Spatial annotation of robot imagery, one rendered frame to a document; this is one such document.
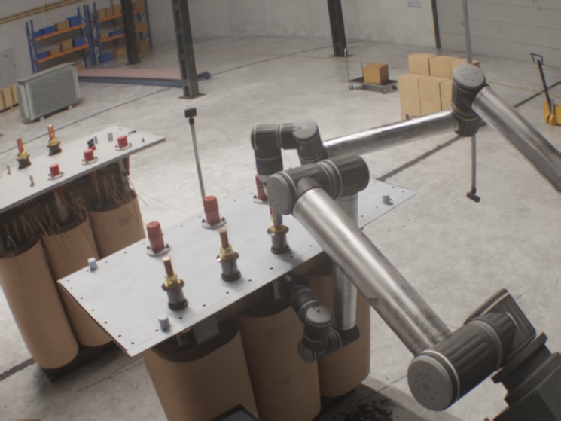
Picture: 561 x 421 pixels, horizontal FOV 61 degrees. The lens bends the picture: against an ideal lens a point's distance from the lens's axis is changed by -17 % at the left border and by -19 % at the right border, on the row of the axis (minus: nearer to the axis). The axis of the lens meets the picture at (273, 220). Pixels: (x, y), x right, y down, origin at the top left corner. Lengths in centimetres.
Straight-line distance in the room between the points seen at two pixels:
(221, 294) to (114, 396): 194
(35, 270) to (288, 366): 181
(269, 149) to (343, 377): 152
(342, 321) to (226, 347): 50
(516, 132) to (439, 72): 671
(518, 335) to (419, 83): 710
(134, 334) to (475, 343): 122
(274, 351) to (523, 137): 152
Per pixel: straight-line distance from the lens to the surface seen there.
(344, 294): 229
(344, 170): 202
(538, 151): 211
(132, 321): 216
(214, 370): 244
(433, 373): 153
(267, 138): 219
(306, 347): 232
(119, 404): 387
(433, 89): 846
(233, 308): 255
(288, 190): 189
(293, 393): 291
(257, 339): 262
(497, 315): 172
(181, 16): 1187
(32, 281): 368
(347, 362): 316
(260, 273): 229
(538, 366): 173
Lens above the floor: 254
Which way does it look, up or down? 26 degrees down
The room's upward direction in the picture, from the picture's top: 7 degrees counter-clockwise
